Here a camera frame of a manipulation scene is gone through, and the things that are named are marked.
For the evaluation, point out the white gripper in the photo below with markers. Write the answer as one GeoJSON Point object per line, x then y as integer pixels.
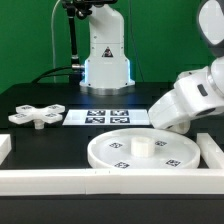
{"type": "Point", "coordinates": [171, 109]}

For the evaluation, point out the white round table top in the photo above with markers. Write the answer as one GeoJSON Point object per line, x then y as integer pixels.
{"type": "Point", "coordinates": [143, 148]}

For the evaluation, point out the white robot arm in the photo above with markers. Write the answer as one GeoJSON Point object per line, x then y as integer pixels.
{"type": "Point", "coordinates": [107, 70]}

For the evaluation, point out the white U-shaped fence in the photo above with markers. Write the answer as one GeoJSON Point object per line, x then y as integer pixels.
{"type": "Point", "coordinates": [46, 165]}

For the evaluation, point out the white marker sheet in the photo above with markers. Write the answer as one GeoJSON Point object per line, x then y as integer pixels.
{"type": "Point", "coordinates": [106, 117]}

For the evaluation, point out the white cross-shaped table base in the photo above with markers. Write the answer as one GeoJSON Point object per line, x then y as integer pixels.
{"type": "Point", "coordinates": [39, 116]}

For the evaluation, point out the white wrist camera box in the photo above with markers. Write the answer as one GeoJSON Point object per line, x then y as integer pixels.
{"type": "Point", "coordinates": [201, 92]}

